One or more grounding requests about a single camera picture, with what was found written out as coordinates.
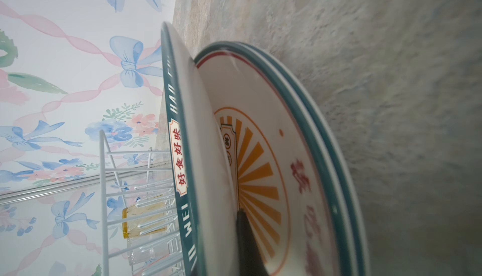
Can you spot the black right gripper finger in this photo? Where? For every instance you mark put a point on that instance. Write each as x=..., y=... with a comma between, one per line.
x=249, y=256

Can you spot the orange sunburst pattern plate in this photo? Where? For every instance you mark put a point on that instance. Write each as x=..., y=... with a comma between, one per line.
x=285, y=180

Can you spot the green banded rim plate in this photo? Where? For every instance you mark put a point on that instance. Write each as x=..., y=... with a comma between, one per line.
x=202, y=182

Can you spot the white plate green rim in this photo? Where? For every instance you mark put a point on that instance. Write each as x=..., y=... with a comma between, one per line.
x=338, y=159

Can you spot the yellow glass cup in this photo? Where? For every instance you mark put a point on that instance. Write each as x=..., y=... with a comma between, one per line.
x=139, y=221

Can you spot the clear glass cup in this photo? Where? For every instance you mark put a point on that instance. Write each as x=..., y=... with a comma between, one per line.
x=151, y=247

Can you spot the white wire dish rack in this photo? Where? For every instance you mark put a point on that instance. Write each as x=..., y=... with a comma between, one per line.
x=138, y=190

